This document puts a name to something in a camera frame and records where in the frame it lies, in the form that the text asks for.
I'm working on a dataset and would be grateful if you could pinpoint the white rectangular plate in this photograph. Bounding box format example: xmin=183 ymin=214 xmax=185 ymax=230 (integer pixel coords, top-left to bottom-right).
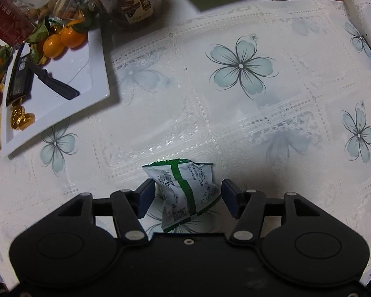
xmin=1 ymin=28 xmax=111 ymax=158

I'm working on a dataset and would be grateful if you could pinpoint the red snack packet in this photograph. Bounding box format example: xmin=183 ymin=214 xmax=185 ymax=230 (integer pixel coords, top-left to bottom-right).
xmin=0 ymin=0 xmax=37 ymax=48

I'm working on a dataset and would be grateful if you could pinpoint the gold wrapped candy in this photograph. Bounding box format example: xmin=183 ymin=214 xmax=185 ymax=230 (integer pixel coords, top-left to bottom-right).
xmin=17 ymin=113 xmax=35 ymax=131
xmin=10 ymin=105 xmax=26 ymax=129

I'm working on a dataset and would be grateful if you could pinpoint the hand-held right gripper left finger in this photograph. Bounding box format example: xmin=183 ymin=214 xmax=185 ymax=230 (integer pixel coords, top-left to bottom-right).
xmin=57 ymin=178 xmax=157 ymax=246

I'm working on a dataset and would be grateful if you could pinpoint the clear glass jar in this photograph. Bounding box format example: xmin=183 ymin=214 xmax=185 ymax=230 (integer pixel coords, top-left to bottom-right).
xmin=27 ymin=0 xmax=106 ymax=20

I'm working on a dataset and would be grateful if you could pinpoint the white green-edged snack packet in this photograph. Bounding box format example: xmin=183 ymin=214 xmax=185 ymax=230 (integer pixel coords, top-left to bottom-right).
xmin=142 ymin=159 xmax=222 ymax=233

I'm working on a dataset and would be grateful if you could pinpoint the orange with leaves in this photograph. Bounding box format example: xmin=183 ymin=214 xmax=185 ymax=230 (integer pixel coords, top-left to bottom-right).
xmin=60 ymin=25 xmax=88 ymax=49
xmin=43 ymin=33 xmax=66 ymax=59

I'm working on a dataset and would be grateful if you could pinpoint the black snack bar packet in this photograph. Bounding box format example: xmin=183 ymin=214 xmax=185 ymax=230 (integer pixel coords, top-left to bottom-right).
xmin=5 ymin=44 xmax=35 ymax=108

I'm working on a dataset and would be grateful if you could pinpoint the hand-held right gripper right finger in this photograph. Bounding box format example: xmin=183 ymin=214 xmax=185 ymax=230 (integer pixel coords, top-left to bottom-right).
xmin=221 ymin=178 xmax=323 ymax=245

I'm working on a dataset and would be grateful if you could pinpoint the white floral tablecloth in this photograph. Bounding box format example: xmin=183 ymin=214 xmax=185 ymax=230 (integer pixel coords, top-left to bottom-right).
xmin=0 ymin=0 xmax=371 ymax=288

